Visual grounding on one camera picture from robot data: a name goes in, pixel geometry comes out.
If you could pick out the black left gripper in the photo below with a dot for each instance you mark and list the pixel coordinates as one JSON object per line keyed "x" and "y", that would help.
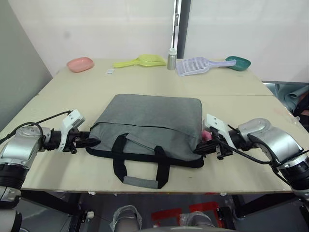
{"x": 72, "y": 141}

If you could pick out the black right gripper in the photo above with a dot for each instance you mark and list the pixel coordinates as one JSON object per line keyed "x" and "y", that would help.
{"x": 223, "y": 151}

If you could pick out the pink computer mouse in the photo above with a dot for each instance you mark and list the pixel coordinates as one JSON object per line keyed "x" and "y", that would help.
{"x": 206, "y": 135}

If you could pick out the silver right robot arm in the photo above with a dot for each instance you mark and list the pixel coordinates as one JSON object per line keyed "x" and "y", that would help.
{"x": 272, "y": 142}

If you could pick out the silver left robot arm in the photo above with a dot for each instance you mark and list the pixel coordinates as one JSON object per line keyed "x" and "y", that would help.
{"x": 21, "y": 147}

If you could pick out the small white card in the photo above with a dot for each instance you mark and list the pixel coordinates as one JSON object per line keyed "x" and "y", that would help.
{"x": 110, "y": 71}

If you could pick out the plastic-wrapped rounded shape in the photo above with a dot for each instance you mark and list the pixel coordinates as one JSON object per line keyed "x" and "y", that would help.
{"x": 126, "y": 218}
{"x": 196, "y": 221}

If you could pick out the pink plastic bowl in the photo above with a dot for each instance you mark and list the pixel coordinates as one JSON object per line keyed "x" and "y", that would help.
{"x": 80, "y": 64}

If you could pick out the lavender slotted litter scoop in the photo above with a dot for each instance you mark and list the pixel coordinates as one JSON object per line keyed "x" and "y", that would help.
{"x": 193, "y": 67}

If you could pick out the green plastic bowl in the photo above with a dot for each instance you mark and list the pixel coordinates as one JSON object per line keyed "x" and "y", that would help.
{"x": 239, "y": 63}

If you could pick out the silver bottle white cap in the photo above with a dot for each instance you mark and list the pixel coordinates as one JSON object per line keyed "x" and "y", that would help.
{"x": 172, "y": 61}

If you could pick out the yellow plastic scoop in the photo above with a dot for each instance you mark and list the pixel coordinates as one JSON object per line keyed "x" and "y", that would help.
{"x": 147, "y": 60}

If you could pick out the teal grey cloth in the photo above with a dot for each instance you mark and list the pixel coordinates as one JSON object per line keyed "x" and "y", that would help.
{"x": 293, "y": 95}

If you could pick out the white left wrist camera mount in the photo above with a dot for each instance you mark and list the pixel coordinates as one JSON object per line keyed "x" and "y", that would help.
{"x": 70, "y": 123}

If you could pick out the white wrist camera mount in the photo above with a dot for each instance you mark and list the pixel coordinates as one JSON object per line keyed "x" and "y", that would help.
{"x": 70, "y": 123}
{"x": 217, "y": 125}

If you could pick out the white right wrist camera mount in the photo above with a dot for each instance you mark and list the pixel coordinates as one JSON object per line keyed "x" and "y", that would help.
{"x": 217, "y": 125}

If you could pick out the grey metal post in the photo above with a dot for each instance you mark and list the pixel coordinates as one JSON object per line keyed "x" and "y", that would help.
{"x": 179, "y": 26}

